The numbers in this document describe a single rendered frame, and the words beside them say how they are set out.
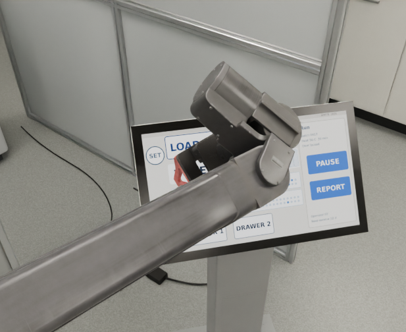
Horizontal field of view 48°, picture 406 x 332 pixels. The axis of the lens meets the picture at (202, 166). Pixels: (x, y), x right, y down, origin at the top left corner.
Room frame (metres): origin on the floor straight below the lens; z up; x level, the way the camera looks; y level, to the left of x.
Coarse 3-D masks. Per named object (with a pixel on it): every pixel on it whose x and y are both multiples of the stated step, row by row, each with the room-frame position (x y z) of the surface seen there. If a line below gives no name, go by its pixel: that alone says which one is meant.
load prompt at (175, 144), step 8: (168, 136) 0.80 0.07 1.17; (176, 136) 0.80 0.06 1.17; (184, 136) 0.81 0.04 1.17; (192, 136) 0.81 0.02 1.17; (200, 136) 0.81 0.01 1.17; (168, 144) 0.79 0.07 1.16; (176, 144) 0.79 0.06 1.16; (184, 144) 0.79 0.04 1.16; (192, 144) 0.80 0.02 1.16; (168, 152) 0.78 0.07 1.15; (176, 152) 0.78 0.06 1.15
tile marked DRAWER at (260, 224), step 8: (248, 216) 0.71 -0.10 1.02; (256, 216) 0.71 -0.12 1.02; (264, 216) 0.71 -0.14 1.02; (272, 216) 0.71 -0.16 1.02; (232, 224) 0.69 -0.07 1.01; (240, 224) 0.69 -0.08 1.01; (248, 224) 0.70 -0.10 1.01; (256, 224) 0.70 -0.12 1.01; (264, 224) 0.70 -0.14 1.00; (272, 224) 0.70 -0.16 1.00; (240, 232) 0.68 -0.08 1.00; (248, 232) 0.68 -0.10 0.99; (256, 232) 0.69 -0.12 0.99; (264, 232) 0.69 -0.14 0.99; (272, 232) 0.69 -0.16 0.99
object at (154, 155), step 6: (162, 144) 0.79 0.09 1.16; (144, 150) 0.78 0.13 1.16; (150, 150) 0.78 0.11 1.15; (156, 150) 0.78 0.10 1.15; (162, 150) 0.78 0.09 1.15; (150, 156) 0.77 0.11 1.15; (156, 156) 0.77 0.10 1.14; (162, 156) 0.77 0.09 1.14; (150, 162) 0.76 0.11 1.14; (156, 162) 0.76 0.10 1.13; (162, 162) 0.76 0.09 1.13
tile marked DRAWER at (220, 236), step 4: (224, 228) 0.68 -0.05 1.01; (216, 232) 0.68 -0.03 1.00; (220, 232) 0.68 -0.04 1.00; (224, 232) 0.68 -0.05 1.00; (208, 236) 0.67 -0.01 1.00; (212, 236) 0.67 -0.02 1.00; (216, 236) 0.67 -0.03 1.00; (220, 236) 0.67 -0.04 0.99; (224, 236) 0.67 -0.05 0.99; (204, 240) 0.66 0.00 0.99; (208, 240) 0.66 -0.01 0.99; (212, 240) 0.66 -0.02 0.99; (216, 240) 0.66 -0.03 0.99; (220, 240) 0.67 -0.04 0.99; (224, 240) 0.67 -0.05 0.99; (196, 244) 0.65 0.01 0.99; (200, 244) 0.65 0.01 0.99
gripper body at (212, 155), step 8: (200, 144) 0.47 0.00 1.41; (208, 144) 0.47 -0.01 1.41; (216, 144) 0.48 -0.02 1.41; (200, 152) 0.46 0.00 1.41; (208, 152) 0.46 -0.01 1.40; (216, 152) 0.47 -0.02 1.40; (224, 152) 0.46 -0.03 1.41; (208, 160) 0.45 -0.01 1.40; (216, 160) 0.46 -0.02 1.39; (224, 160) 0.46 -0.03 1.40; (208, 168) 0.45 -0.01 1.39
